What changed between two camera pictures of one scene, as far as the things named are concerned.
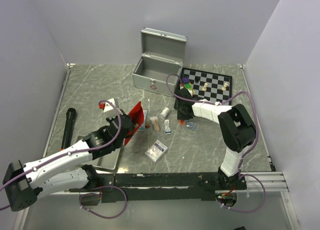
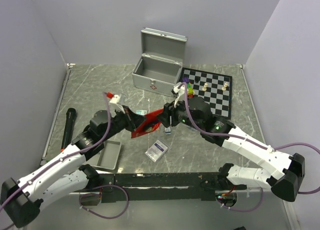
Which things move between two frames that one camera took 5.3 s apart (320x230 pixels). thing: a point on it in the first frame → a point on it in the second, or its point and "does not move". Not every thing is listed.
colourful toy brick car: x=186 y=84 does not move
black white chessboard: x=208 y=86 does not move
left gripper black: x=121 y=112 → x=133 y=119
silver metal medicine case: x=162 y=55 does not move
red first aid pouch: x=137 y=116 → x=149 y=124
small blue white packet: x=167 y=126 does not move
